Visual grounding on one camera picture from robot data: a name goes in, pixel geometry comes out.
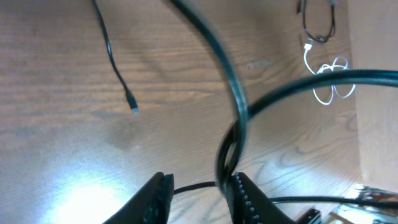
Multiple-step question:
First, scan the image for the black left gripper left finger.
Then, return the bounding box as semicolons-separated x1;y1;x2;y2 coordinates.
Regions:
104;172;174;224

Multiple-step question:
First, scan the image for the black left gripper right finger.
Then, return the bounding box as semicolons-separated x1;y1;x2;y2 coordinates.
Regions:
225;172;295;224

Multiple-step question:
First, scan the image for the white USB cable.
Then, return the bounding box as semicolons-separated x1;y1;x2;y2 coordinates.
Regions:
303;39;357;106

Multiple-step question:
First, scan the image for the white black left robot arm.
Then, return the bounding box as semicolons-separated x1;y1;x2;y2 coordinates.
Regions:
106;1;397;223

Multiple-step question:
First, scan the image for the black mounting rail base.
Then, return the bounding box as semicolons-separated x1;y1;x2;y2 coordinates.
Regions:
296;208;323;224

